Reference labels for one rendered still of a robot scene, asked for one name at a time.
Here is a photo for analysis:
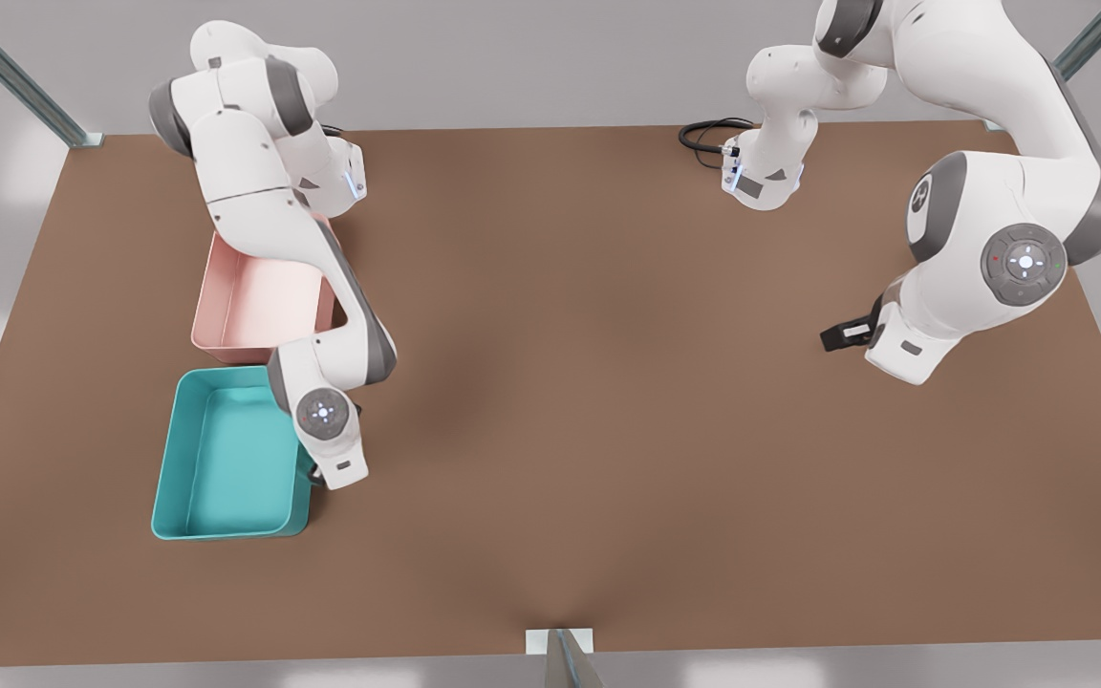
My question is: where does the silver frame post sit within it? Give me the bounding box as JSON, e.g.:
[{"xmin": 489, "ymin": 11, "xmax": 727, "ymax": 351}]
[
  {"xmin": 0, "ymin": 0, "xmax": 105, "ymax": 150},
  {"xmin": 524, "ymin": 627, "xmax": 607, "ymax": 688},
  {"xmin": 983, "ymin": 0, "xmax": 1101, "ymax": 133}
]

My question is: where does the teal rectangular tray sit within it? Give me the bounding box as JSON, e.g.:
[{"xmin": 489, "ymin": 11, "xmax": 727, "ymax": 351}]
[{"xmin": 150, "ymin": 366, "xmax": 315, "ymax": 542}]

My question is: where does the pink rectangular tray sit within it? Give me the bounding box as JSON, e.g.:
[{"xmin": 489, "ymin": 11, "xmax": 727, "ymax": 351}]
[{"xmin": 190, "ymin": 214, "xmax": 352, "ymax": 365}]

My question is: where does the black cable loop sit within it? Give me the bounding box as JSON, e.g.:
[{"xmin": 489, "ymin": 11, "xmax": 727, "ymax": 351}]
[{"xmin": 678, "ymin": 118, "xmax": 755, "ymax": 172}]

